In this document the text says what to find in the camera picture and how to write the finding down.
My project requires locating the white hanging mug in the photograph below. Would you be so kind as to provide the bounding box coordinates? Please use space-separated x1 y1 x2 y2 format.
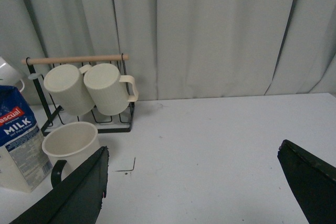
1 57 25 92

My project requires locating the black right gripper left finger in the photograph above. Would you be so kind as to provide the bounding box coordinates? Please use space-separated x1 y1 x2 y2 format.
12 146 109 223

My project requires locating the cream ribbed mug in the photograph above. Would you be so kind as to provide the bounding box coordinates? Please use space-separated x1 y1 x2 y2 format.
44 64 95 116
83 63 139 116

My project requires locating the black wire mug rack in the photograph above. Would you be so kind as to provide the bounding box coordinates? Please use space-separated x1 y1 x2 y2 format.
21 54 139 136

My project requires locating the cream ribbed mug right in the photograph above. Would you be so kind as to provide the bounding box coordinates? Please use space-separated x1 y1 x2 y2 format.
83 63 139 116

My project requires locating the blue white milk carton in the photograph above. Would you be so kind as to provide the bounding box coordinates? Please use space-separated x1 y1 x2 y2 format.
1 86 53 193

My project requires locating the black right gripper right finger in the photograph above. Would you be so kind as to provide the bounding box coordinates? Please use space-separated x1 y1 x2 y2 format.
277 140 335 223

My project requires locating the cream ribbed mug left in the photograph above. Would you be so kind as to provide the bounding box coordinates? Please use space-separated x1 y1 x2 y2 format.
44 64 95 116

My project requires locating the cream mug with black handle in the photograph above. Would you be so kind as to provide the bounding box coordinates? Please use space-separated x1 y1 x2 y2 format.
42 122 101 188

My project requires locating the grey curtain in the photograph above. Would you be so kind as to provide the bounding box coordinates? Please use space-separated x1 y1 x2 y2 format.
1 0 335 100

